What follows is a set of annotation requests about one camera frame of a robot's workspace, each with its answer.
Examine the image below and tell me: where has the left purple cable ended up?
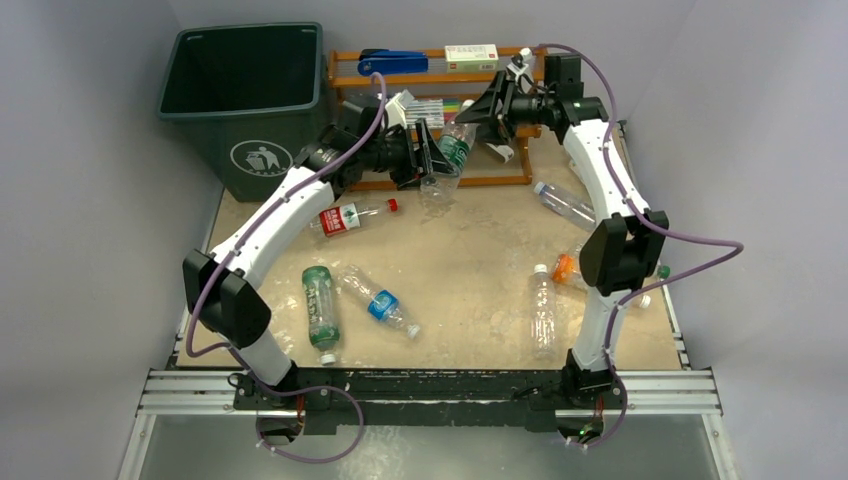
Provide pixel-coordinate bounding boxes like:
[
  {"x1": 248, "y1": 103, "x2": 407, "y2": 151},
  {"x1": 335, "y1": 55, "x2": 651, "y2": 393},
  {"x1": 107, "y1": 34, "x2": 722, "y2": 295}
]
[{"x1": 184, "y1": 71, "x2": 389, "y2": 464}]

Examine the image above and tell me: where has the pack of coloured markers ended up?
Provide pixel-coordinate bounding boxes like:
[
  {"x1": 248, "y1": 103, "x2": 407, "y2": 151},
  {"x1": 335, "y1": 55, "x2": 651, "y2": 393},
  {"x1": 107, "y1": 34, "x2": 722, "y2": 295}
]
[{"x1": 404, "y1": 98, "x2": 462, "y2": 130}]

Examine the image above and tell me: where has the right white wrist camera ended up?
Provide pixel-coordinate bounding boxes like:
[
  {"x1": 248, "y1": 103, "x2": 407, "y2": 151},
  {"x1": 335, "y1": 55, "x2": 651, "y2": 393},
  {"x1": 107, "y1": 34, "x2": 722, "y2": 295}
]
[{"x1": 506, "y1": 47, "x2": 534, "y2": 85}]

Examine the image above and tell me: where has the blue label clear bottle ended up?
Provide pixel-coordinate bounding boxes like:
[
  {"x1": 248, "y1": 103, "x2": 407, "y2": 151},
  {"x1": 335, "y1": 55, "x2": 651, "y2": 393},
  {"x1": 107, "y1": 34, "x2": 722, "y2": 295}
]
[{"x1": 339, "y1": 265, "x2": 421, "y2": 340}]

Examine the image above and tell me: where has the white black small box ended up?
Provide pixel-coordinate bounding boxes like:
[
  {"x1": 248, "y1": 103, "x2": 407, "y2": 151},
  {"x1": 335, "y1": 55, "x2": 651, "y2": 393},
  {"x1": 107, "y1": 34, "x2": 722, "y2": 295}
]
[{"x1": 486, "y1": 143, "x2": 515, "y2": 163}]

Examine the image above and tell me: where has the green white label bottle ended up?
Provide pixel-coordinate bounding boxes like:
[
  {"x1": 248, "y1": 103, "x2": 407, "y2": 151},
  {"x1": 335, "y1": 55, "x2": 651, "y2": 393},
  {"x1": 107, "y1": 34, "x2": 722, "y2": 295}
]
[{"x1": 656, "y1": 265, "x2": 671, "y2": 280}]

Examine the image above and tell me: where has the dark green label bottle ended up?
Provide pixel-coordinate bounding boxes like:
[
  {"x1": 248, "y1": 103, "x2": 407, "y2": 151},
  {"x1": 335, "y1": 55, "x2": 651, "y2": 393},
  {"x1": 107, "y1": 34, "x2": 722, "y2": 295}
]
[{"x1": 420, "y1": 120, "x2": 478, "y2": 201}]

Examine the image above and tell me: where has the clear unlabelled bottle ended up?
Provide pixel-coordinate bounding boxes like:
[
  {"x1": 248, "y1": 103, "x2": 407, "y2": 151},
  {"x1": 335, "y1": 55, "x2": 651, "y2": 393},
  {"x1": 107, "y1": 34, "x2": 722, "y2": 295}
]
[{"x1": 530, "y1": 264, "x2": 558, "y2": 359}]

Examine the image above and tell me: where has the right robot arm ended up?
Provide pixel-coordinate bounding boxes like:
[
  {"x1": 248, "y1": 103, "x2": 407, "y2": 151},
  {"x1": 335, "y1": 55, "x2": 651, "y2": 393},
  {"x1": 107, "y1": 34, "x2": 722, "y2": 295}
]
[{"x1": 456, "y1": 48, "x2": 669, "y2": 407}]

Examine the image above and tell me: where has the red label bottle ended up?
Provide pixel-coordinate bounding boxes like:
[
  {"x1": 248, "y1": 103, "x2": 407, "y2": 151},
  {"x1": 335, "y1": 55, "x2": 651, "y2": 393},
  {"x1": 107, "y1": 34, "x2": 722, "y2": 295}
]
[{"x1": 308, "y1": 198, "x2": 399, "y2": 239}]

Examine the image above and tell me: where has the blue stapler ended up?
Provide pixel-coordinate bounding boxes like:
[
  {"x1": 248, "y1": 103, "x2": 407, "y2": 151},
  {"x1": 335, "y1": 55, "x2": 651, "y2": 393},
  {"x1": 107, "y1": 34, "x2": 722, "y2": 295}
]
[{"x1": 357, "y1": 49, "x2": 429, "y2": 77}]

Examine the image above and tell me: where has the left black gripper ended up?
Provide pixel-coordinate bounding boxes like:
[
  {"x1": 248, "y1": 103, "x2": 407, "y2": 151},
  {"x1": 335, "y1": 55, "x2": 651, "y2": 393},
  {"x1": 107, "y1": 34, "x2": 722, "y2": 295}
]
[{"x1": 361, "y1": 120, "x2": 457, "y2": 191}]

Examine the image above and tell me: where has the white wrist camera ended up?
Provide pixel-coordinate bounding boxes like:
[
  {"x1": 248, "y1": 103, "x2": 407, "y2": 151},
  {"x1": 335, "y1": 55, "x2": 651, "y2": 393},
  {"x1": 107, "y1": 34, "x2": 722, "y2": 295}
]
[
  {"x1": 506, "y1": 47, "x2": 534, "y2": 85},
  {"x1": 385, "y1": 89, "x2": 415, "y2": 128}
]

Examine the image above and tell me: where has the orange drink bottle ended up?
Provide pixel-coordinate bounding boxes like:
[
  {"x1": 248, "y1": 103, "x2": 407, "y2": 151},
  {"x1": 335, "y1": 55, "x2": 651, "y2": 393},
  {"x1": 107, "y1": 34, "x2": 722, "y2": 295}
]
[{"x1": 551, "y1": 254, "x2": 589, "y2": 291}]

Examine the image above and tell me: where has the dark green trash bin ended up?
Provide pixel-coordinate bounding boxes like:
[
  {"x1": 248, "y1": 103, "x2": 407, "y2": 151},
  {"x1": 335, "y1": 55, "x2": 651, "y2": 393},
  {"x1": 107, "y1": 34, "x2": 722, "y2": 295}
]
[{"x1": 156, "y1": 22, "x2": 335, "y2": 202}]

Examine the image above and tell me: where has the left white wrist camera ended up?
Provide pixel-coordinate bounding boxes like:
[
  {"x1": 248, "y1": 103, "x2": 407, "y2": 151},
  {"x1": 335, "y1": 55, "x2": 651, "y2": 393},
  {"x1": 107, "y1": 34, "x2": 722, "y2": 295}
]
[{"x1": 385, "y1": 89, "x2": 415, "y2": 128}]

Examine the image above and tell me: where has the white green box top shelf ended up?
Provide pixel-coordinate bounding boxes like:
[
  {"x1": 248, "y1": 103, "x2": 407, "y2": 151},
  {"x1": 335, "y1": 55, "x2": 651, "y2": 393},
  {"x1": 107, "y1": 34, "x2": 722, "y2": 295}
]
[{"x1": 444, "y1": 44, "x2": 499, "y2": 73}]

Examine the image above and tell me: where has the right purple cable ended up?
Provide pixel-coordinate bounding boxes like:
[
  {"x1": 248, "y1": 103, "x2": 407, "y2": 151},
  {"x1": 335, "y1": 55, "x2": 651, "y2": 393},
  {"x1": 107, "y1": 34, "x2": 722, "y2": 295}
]
[{"x1": 536, "y1": 42, "x2": 745, "y2": 452}]

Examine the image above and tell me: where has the green tinted bottle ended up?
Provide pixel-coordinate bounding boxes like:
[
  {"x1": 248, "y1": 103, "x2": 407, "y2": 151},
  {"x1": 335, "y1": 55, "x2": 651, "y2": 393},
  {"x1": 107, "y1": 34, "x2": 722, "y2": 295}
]
[{"x1": 301, "y1": 265, "x2": 341, "y2": 366}]

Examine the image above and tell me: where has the purple cable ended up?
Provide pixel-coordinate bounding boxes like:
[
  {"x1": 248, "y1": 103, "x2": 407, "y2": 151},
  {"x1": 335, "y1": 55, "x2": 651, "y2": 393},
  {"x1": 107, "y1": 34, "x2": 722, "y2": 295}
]
[
  {"x1": 184, "y1": 71, "x2": 389, "y2": 464},
  {"x1": 536, "y1": 42, "x2": 745, "y2": 452}
]

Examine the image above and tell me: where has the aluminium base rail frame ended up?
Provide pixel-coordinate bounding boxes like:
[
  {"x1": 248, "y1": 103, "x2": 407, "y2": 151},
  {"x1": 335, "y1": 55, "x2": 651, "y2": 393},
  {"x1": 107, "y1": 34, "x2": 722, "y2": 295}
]
[{"x1": 119, "y1": 367, "x2": 740, "y2": 479}]

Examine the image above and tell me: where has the clear bottle white cap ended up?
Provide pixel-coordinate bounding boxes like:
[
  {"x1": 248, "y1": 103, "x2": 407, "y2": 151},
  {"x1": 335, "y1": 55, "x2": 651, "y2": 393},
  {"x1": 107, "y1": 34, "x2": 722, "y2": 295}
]
[{"x1": 533, "y1": 182, "x2": 596, "y2": 233}]

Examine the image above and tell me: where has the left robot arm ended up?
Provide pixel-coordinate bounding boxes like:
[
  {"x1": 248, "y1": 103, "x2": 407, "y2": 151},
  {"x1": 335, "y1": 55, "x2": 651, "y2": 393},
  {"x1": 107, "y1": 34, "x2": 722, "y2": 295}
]
[{"x1": 182, "y1": 107, "x2": 446, "y2": 409}]

